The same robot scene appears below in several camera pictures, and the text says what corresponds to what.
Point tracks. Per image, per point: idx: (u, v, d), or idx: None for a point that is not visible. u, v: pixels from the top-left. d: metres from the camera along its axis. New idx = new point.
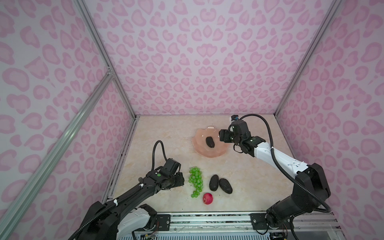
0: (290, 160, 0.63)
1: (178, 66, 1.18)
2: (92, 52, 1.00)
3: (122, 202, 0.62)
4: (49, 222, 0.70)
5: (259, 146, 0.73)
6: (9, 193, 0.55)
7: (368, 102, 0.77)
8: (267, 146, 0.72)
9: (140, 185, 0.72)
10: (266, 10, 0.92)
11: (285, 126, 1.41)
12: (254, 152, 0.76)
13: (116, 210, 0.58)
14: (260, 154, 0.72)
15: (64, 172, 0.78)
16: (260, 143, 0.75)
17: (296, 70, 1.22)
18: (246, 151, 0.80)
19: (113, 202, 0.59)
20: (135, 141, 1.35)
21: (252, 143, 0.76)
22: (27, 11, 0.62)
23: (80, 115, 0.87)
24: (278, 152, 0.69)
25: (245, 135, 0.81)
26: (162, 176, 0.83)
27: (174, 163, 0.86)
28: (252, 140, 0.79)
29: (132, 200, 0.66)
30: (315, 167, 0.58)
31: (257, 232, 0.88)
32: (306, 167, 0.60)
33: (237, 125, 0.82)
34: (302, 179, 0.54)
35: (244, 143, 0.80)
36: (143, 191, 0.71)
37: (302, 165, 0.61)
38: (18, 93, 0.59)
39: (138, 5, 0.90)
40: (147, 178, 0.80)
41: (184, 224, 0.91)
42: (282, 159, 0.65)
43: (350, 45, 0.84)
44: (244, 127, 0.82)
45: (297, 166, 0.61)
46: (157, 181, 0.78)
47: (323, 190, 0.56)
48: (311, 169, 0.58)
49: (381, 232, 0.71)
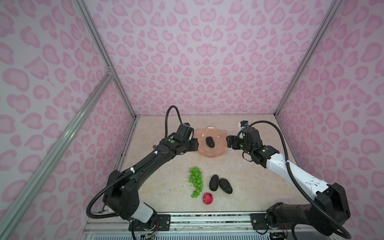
0: (308, 178, 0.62)
1: (178, 66, 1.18)
2: (92, 52, 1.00)
3: (139, 169, 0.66)
4: (48, 222, 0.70)
5: (273, 159, 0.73)
6: (9, 193, 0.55)
7: (368, 102, 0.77)
8: (281, 159, 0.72)
9: (154, 152, 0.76)
10: (266, 10, 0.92)
11: (285, 126, 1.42)
12: (266, 163, 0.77)
13: (134, 176, 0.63)
14: (273, 166, 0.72)
15: (64, 172, 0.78)
16: (273, 155, 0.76)
17: (296, 70, 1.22)
18: (258, 161, 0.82)
19: (131, 170, 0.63)
20: (135, 141, 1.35)
21: (264, 154, 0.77)
22: (27, 11, 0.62)
23: (80, 115, 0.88)
24: (295, 168, 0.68)
25: (257, 144, 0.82)
26: (175, 142, 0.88)
27: (187, 128, 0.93)
28: (264, 150, 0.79)
29: (149, 167, 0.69)
30: (335, 187, 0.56)
31: (257, 232, 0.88)
32: (326, 187, 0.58)
33: (248, 134, 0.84)
34: (322, 200, 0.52)
35: (256, 153, 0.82)
36: (159, 157, 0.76)
37: (322, 184, 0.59)
38: (18, 93, 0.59)
39: (138, 5, 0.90)
40: (161, 145, 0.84)
41: (184, 224, 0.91)
42: (299, 176, 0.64)
43: (350, 45, 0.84)
44: (255, 136, 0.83)
45: (316, 185, 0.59)
46: (171, 147, 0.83)
47: (343, 212, 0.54)
48: (331, 189, 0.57)
49: (381, 232, 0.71)
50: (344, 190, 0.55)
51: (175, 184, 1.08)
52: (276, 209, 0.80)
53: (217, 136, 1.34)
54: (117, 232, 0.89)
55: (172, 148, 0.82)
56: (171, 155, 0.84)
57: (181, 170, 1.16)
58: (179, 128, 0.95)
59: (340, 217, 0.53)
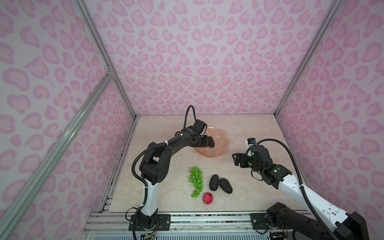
0: (325, 205, 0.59)
1: (178, 66, 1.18)
2: (92, 52, 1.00)
3: (171, 143, 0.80)
4: (49, 222, 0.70)
5: (286, 181, 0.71)
6: (9, 193, 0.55)
7: (368, 102, 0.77)
8: (295, 182, 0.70)
9: (180, 134, 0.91)
10: (266, 10, 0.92)
11: (285, 126, 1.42)
12: (278, 185, 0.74)
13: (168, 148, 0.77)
14: (286, 189, 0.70)
15: (64, 172, 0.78)
16: (286, 176, 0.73)
17: (296, 70, 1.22)
18: (268, 182, 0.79)
19: (165, 142, 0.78)
20: (135, 141, 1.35)
21: (275, 175, 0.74)
22: (27, 11, 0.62)
23: (80, 114, 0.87)
24: (309, 192, 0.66)
25: (267, 164, 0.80)
26: (194, 130, 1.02)
27: (202, 123, 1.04)
28: (276, 170, 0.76)
29: (178, 143, 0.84)
30: (355, 217, 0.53)
31: (257, 232, 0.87)
32: (346, 216, 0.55)
33: (258, 152, 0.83)
34: (342, 233, 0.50)
35: (267, 173, 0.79)
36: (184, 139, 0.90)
37: (341, 213, 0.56)
38: (18, 93, 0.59)
39: (138, 5, 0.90)
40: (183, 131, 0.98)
41: (184, 224, 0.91)
42: (315, 202, 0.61)
43: (350, 44, 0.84)
44: (265, 156, 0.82)
45: (334, 214, 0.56)
46: (192, 134, 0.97)
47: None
48: (351, 219, 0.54)
49: (381, 232, 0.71)
50: (364, 219, 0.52)
51: (175, 184, 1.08)
52: (280, 213, 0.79)
53: (217, 136, 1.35)
54: (117, 232, 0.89)
55: (194, 134, 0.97)
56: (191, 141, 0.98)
57: (181, 169, 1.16)
58: (196, 122, 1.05)
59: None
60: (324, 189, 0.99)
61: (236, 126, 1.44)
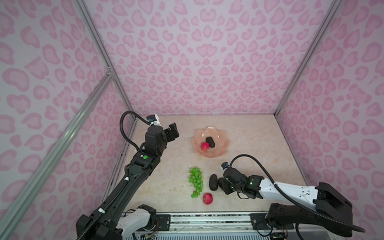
0: (299, 190, 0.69)
1: (178, 66, 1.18)
2: (92, 52, 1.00)
3: (109, 206, 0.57)
4: (49, 222, 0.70)
5: (263, 187, 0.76)
6: (9, 193, 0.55)
7: (368, 102, 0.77)
8: (269, 183, 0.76)
9: (125, 179, 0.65)
10: (266, 10, 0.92)
11: (285, 126, 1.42)
12: (261, 195, 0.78)
13: (106, 218, 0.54)
14: (267, 193, 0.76)
15: (64, 172, 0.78)
16: (260, 183, 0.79)
17: (296, 70, 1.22)
18: (253, 196, 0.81)
19: (99, 212, 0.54)
20: (135, 141, 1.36)
21: (254, 187, 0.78)
22: (27, 11, 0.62)
23: (80, 115, 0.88)
24: (282, 185, 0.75)
25: (242, 181, 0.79)
26: (147, 157, 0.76)
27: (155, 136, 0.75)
28: (251, 182, 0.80)
29: (123, 196, 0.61)
30: (323, 187, 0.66)
31: (257, 232, 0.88)
32: (317, 190, 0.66)
33: (229, 176, 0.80)
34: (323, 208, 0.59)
35: (246, 189, 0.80)
36: (132, 183, 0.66)
37: (312, 190, 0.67)
38: (18, 93, 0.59)
39: (138, 5, 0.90)
40: (132, 166, 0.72)
41: (184, 224, 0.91)
42: (291, 192, 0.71)
43: (350, 45, 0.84)
44: (237, 175, 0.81)
45: (308, 194, 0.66)
46: (145, 166, 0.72)
47: (345, 205, 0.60)
48: (321, 191, 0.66)
49: (381, 232, 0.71)
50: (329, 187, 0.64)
51: (174, 185, 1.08)
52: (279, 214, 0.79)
53: (217, 136, 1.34)
54: None
55: (146, 167, 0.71)
56: (147, 173, 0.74)
57: (181, 170, 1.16)
58: (146, 137, 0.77)
59: (348, 211, 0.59)
60: None
61: (236, 126, 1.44)
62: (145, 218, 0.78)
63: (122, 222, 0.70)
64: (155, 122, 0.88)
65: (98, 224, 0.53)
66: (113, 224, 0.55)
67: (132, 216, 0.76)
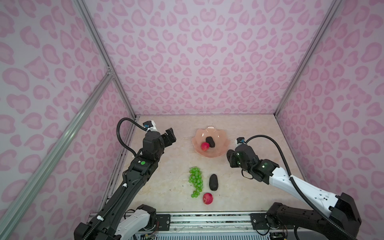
0: (316, 192, 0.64)
1: (178, 66, 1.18)
2: (92, 52, 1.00)
3: (108, 213, 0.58)
4: (49, 222, 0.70)
5: (275, 175, 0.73)
6: (9, 193, 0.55)
7: (368, 102, 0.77)
8: (283, 174, 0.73)
9: (124, 185, 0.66)
10: (266, 10, 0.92)
11: (285, 126, 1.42)
12: (268, 180, 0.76)
13: (104, 225, 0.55)
14: (277, 182, 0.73)
15: (64, 172, 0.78)
16: (274, 170, 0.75)
17: (296, 70, 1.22)
18: (259, 179, 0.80)
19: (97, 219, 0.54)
20: (135, 141, 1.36)
21: (264, 171, 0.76)
22: (27, 11, 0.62)
23: (80, 115, 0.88)
24: (299, 181, 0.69)
25: (254, 162, 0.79)
26: (145, 163, 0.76)
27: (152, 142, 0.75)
28: (263, 165, 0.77)
29: (122, 203, 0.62)
30: (345, 198, 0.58)
31: (257, 232, 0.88)
32: (336, 199, 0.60)
33: (243, 152, 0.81)
34: (338, 217, 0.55)
35: (256, 170, 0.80)
36: (130, 189, 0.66)
37: (331, 197, 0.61)
38: (18, 93, 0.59)
39: (138, 5, 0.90)
40: (130, 172, 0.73)
41: (184, 224, 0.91)
42: (308, 191, 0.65)
43: (350, 45, 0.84)
44: (250, 154, 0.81)
45: (326, 200, 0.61)
46: (142, 172, 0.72)
47: (357, 222, 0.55)
48: (341, 202, 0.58)
49: (381, 232, 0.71)
50: (352, 199, 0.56)
51: (174, 184, 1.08)
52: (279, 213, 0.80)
53: (217, 136, 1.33)
54: None
55: (144, 172, 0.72)
56: (145, 178, 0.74)
57: (181, 170, 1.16)
58: (144, 143, 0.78)
59: (356, 228, 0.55)
60: (324, 189, 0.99)
61: (236, 126, 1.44)
62: (143, 220, 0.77)
63: (121, 227, 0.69)
64: (152, 128, 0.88)
65: (97, 232, 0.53)
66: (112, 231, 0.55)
67: (131, 218, 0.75)
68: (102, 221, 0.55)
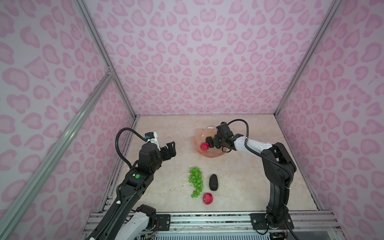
0: (259, 143, 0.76)
1: (178, 66, 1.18)
2: (92, 52, 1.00)
3: (101, 233, 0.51)
4: (49, 222, 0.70)
5: (238, 139, 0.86)
6: (9, 193, 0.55)
7: (368, 102, 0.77)
8: (243, 138, 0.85)
9: (117, 202, 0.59)
10: (266, 10, 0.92)
11: (285, 126, 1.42)
12: (235, 146, 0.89)
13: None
14: (239, 145, 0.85)
15: (64, 172, 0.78)
16: (238, 137, 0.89)
17: (296, 70, 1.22)
18: (229, 147, 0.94)
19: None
20: (135, 141, 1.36)
21: (232, 139, 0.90)
22: (27, 11, 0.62)
23: (80, 115, 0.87)
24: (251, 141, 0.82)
25: (227, 134, 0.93)
26: (140, 176, 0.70)
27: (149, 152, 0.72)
28: (233, 136, 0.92)
29: (115, 222, 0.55)
30: (277, 144, 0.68)
31: (257, 232, 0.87)
32: (271, 146, 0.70)
33: (219, 127, 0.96)
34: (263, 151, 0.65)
35: (227, 140, 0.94)
36: (124, 206, 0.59)
37: (268, 145, 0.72)
38: (18, 93, 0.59)
39: (138, 5, 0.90)
40: (124, 186, 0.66)
41: (184, 224, 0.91)
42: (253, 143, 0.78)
43: (350, 44, 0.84)
44: (225, 128, 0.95)
45: (264, 146, 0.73)
46: (137, 187, 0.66)
47: (288, 164, 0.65)
48: (276, 148, 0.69)
49: (381, 232, 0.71)
50: (282, 144, 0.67)
51: (174, 184, 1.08)
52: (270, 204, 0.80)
53: None
54: None
55: (139, 187, 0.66)
56: (140, 193, 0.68)
57: (181, 170, 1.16)
58: (139, 155, 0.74)
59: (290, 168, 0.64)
60: (324, 189, 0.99)
61: (236, 126, 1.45)
62: (143, 223, 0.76)
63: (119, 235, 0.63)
64: (153, 140, 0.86)
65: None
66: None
67: (127, 224, 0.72)
68: None
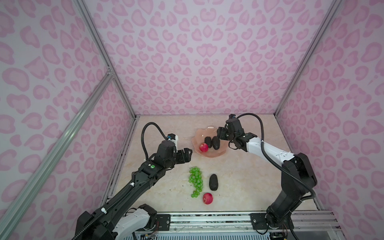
0: (278, 151, 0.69)
1: (178, 66, 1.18)
2: (92, 52, 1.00)
3: (112, 207, 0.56)
4: (49, 222, 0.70)
5: (251, 141, 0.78)
6: (9, 193, 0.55)
7: (368, 102, 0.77)
8: (257, 140, 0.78)
9: (131, 183, 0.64)
10: (266, 10, 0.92)
11: (285, 126, 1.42)
12: (246, 147, 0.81)
13: (106, 218, 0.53)
14: (252, 148, 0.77)
15: (64, 172, 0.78)
16: (251, 138, 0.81)
17: (296, 70, 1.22)
18: (239, 147, 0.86)
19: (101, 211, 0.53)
20: (135, 140, 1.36)
21: (244, 139, 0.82)
22: (27, 11, 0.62)
23: (80, 115, 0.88)
24: (267, 145, 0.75)
25: (238, 132, 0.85)
26: (156, 167, 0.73)
27: (167, 147, 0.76)
28: (244, 135, 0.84)
29: (125, 201, 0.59)
30: (301, 156, 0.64)
31: (257, 232, 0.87)
32: (293, 156, 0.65)
33: (231, 123, 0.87)
34: (288, 166, 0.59)
35: (238, 139, 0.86)
36: (136, 189, 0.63)
37: (289, 154, 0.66)
38: (18, 93, 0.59)
39: (138, 5, 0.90)
40: (139, 172, 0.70)
41: (183, 224, 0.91)
42: (270, 150, 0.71)
43: (350, 44, 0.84)
44: (237, 125, 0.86)
45: (284, 155, 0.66)
46: (150, 175, 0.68)
47: (309, 178, 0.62)
48: (298, 158, 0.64)
49: (381, 232, 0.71)
50: (306, 157, 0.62)
51: (174, 184, 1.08)
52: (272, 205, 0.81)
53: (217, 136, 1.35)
54: None
55: (152, 175, 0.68)
56: (152, 183, 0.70)
57: (181, 170, 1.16)
58: (159, 148, 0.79)
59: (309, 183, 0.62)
60: (324, 189, 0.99)
61: None
62: (143, 220, 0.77)
63: (119, 225, 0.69)
64: (174, 140, 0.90)
65: (97, 224, 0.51)
66: (112, 226, 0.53)
67: (130, 215, 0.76)
68: (104, 214, 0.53)
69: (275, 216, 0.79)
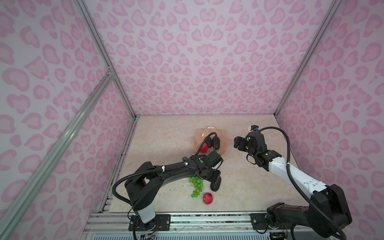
0: (306, 178, 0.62)
1: (178, 66, 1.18)
2: (92, 52, 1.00)
3: (167, 171, 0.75)
4: (48, 222, 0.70)
5: (274, 161, 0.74)
6: (9, 193, 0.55)
7: (368, 102, 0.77)
8: (282, 161, 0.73)
9: (185, 163, 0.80)
10: (266, 10, 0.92)
11: (285, 127, 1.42)
12: (268, 167, 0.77)
13: (162, 176, 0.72)
14: (275, 169, 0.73)
15: (64, 172, 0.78)
16: (275, 158, 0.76)
17: (296, 70, 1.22)
18: (260, 165, 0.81)
19: (161, 168, 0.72)
20: (135, 141, 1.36)
21: (266, 157, 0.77)
22: (27, 11, 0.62)
23: (80, 115, 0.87)
24: (294, 170, 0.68)
25: (261, 148, 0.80)
26: (203, 163, 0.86)
27: (218, 156, 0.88)
28: (267, 153, 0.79)
29: (175, 173, 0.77)
30: (334, 188, 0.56)
31: (257, 232, 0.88)
32: (325, 187, 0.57)
33: (253, 137, 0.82)
34: (319, 199, 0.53)
35: (260, 156, 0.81)
36: (185, 169, 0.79)
37: (320, 184, 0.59)
38: (18, 93, 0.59)
39: (138, 5, 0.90)
40: (192, 159, 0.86)
41: (184, 224, 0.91)
42: (297, 176, 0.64)
43: (350, 45, 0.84)
44: (260, 140, 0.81)
45: (314, 185, 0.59)
46: (199, 166, 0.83)
47: (343, 215, 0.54)
48: (330, 190, 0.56)
49: (381, 232, 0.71)
50: (342, 192, 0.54)
51: (174, 184, 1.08)
52: (277, 208, 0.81)
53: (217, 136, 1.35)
54: (117, 232, 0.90)
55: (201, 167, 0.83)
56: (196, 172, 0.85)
57: None
58: (210, 152, 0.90)
59: (341, 220, 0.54)
60: None
61: (236, 126, 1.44)
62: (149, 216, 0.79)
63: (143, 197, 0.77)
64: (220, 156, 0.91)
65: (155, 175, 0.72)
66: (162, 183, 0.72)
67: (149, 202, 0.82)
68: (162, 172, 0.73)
69: (277, 217, 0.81)
